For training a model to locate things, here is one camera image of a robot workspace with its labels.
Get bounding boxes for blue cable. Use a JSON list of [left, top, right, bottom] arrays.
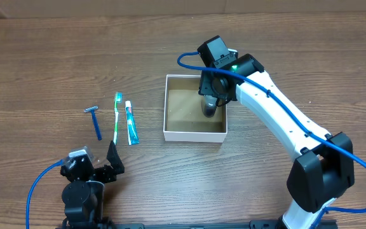
[[25, 160, 65, 229], [177, 51, 366, 229]]

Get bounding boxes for white cardboard box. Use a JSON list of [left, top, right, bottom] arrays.
[[163, 74, 228, 143]]

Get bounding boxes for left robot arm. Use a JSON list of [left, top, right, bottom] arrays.
[[60, 141, 125, 228]]

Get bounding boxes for blue left cable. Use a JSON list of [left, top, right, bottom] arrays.
[[25, 160, 65, 229]]

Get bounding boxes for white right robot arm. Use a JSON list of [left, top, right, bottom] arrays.
[[197, 49, 355, 228]]

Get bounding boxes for teal toothpaste tube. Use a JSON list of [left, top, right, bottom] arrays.
[[125, 101, 139, 146]]

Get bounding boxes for clear dark spray bottle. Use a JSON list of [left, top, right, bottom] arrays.
[[202, 95, 217, 118]]

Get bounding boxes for blue right cable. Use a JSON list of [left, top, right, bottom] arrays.
[[177, 51, 366, 229]]

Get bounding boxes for blue disposable razor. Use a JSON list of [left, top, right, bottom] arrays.
[[84, 106, 102, 141]]

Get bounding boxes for green white toothbrush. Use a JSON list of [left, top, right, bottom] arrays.
[[113, 92, 123, 144]]

